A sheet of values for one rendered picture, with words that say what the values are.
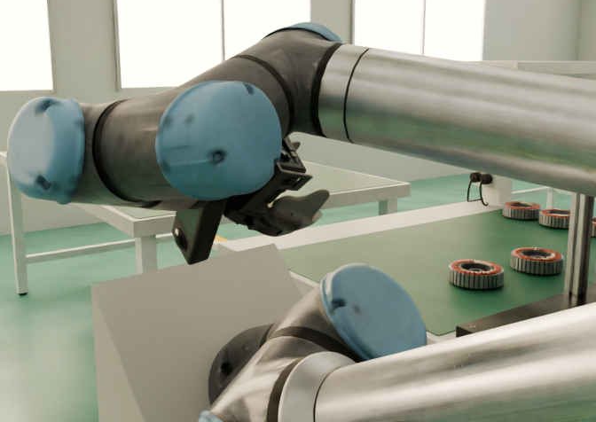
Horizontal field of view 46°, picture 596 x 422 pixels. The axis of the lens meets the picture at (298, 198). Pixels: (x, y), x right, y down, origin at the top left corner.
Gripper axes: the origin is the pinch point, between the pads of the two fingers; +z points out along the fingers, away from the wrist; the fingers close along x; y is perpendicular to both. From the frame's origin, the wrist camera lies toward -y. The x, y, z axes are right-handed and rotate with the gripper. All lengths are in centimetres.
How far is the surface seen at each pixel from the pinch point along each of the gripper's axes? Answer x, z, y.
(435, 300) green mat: -6, 64, -18
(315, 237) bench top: 31, 90, -49
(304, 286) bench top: 11, 59, -40
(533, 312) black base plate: -18, 62, -3
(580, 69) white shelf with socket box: 37, 134, 25
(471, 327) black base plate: -16, 50, -10
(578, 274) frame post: -15, 75, 5
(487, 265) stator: -3, 80, -11
